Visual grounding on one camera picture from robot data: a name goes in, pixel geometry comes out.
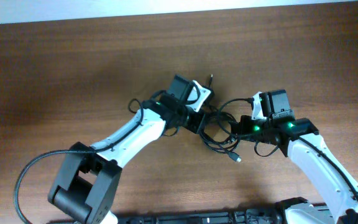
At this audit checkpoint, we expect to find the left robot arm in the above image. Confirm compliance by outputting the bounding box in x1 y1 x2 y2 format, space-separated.
48 75 214 224

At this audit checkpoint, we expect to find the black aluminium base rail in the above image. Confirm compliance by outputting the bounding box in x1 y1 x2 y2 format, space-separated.
47 203 351 224

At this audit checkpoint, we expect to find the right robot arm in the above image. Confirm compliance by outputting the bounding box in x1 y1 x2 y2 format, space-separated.
235 90 358 223

